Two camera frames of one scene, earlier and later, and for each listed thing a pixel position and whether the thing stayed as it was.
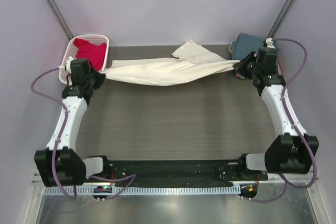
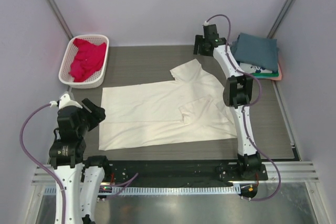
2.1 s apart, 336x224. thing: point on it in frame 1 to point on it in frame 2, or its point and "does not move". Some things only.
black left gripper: (100, 78) to (96, 115)
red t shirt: (95, 53) does not move
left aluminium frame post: (52, 4) does not move
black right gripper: (241, 66) to (199, 39)
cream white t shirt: (192, 60) to (192, 108)
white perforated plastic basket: (71, 50) does not move
